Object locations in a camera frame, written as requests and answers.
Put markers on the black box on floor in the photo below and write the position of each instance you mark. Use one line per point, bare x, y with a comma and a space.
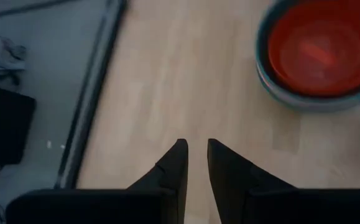
2, 124

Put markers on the small orange-red bowl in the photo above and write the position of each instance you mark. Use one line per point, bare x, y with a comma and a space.
322, 53

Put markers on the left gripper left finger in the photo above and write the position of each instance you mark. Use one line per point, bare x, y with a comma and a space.
167, 186

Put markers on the teal plastic bowl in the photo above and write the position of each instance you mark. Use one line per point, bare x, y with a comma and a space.
261, 53

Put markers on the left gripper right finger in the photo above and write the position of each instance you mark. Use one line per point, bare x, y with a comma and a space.
235, 186

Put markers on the white paper scrap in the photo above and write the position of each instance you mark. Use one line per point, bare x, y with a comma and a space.
62, 146

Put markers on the black aluminium table frame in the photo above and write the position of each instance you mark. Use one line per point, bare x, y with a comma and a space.
89, 93

